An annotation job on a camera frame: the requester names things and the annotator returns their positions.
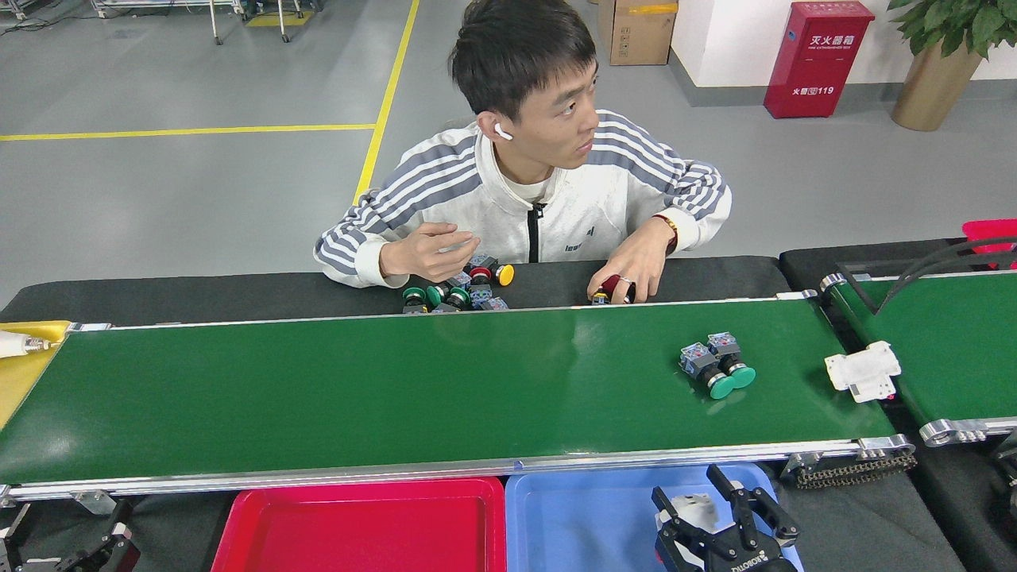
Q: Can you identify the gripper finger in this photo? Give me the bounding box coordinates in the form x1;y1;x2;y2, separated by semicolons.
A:
60;499;142;572
0;500;33;572

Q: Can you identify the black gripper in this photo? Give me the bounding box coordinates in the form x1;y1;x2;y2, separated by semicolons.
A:
652;465;802;572

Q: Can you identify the white circuit breaker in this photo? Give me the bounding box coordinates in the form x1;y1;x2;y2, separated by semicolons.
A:
825;342;903;404
656;493;720;549

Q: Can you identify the blue plastic tray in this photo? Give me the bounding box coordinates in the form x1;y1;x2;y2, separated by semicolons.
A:
505;463;803;572

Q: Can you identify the yellow plastic tray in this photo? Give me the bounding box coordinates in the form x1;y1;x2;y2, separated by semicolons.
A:
0;320;72;430

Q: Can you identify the red plastic tray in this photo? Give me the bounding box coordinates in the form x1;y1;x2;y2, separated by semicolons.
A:
211;477;507;572

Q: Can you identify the short green conveyor belt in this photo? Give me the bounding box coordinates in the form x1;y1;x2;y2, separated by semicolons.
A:
820;269;1017;447

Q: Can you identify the long green conveyor belt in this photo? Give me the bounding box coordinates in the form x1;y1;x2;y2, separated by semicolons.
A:
0;290;918;509

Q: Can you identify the person's left hand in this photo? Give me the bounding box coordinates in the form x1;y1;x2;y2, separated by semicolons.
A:
586;218;676;306

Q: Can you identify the person's right hand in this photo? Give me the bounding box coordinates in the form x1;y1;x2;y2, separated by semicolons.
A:
380;222;482;284

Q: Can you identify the white light bulb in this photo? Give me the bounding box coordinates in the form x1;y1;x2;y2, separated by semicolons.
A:
0;330;52;358

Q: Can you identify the black curved belt guide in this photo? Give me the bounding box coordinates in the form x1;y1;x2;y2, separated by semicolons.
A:
838;237;1017;315

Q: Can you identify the person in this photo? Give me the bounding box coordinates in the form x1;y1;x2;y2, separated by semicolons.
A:
314;0;733;288

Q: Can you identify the red plastic bin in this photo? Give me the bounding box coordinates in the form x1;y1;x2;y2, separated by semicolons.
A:
961;219;1017;271

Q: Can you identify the red fire extinguisher cabinet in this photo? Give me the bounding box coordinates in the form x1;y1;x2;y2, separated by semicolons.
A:
763;0;876;120

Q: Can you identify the golden plant pot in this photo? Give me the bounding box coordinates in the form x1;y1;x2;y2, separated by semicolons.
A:
890;40;984;133

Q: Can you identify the brown cardboard box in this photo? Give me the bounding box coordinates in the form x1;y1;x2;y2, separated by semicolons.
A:
597;0;679;67

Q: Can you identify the white metal rack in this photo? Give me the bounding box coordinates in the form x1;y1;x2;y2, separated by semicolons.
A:
89;0;247;46

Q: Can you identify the white metal stand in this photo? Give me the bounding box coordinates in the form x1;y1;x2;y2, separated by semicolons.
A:
274;0;327;44

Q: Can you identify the green potted plant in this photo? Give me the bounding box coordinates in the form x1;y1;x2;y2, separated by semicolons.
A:
886;0;1017;58

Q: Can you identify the black drive chain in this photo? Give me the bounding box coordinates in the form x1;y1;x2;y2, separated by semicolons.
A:
783;449;917;489

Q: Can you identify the yellow push button switch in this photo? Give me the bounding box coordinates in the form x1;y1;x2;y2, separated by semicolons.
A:
469;254;516;288

